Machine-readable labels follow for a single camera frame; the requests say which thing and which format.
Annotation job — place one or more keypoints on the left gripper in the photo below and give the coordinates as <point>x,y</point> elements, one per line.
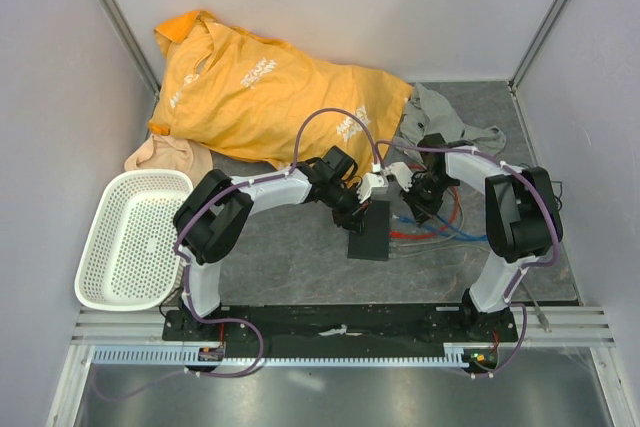
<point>352,219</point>

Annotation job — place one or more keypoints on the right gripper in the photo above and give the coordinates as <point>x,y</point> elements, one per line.
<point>422,211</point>

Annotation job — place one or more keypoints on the black network switch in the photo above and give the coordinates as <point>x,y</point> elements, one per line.
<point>373,243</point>

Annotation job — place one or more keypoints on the orange printed t-shirt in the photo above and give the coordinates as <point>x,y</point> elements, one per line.
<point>257,99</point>

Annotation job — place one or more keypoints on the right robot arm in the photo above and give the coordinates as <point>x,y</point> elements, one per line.
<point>522,221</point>

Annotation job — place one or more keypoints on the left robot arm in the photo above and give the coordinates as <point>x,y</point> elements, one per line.
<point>212,218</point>

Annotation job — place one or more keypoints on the grey t-shirt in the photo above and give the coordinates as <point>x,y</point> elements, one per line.
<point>427,112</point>

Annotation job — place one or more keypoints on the beige cloth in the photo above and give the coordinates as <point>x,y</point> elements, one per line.
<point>167,152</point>

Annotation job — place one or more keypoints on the white perforated plastic basket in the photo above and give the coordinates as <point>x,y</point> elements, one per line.
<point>128,263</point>

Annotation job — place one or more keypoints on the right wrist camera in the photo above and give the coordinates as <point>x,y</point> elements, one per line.
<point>402,174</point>

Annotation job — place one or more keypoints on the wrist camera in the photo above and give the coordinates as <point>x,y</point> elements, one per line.
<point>402,174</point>
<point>370,185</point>

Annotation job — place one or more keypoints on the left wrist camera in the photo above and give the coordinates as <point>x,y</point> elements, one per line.
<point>370,185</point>

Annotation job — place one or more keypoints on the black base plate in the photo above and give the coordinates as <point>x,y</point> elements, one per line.
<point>343,329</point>

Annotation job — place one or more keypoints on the grey slotted cable duct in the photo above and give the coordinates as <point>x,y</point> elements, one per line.
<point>179,355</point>

